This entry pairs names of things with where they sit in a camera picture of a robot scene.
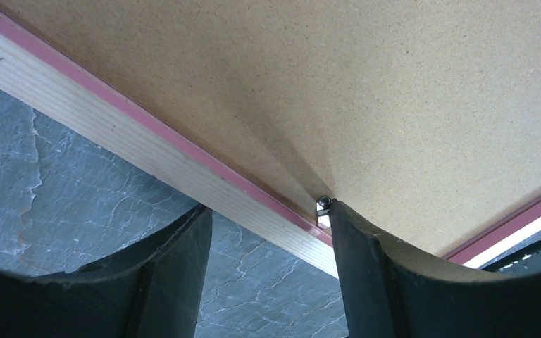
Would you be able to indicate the brown cardboard backing board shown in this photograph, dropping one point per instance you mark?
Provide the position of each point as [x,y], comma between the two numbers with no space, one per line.
[423,116]

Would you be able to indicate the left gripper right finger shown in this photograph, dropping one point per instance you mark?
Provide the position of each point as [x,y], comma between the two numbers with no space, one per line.
[391,288]

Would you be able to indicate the wooden picture frame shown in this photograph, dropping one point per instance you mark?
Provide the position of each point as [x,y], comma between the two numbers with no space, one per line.
[40,75]

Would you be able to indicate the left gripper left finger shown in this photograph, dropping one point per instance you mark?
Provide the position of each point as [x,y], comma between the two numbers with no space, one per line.
[151,288]

